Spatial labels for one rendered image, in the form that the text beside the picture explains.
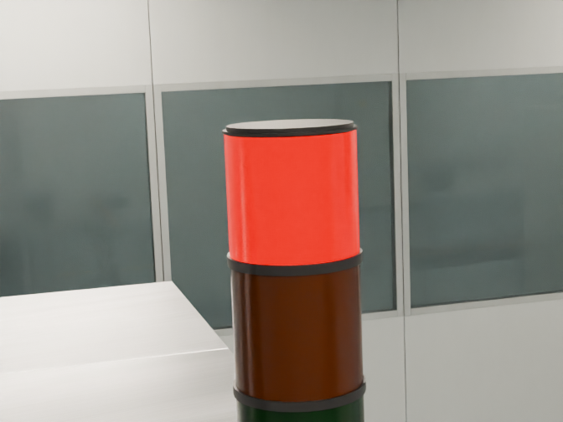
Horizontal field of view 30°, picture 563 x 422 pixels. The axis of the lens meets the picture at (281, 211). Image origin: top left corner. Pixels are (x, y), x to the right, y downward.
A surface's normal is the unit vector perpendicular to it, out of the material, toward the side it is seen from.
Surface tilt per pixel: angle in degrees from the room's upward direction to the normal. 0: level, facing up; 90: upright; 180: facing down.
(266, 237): 90
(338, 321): 90
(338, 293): 90
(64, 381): 0
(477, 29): 90
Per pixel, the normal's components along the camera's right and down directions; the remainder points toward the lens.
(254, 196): -0.56, 0.14
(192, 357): -0.04, -0.99
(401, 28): 0.26, 0.14
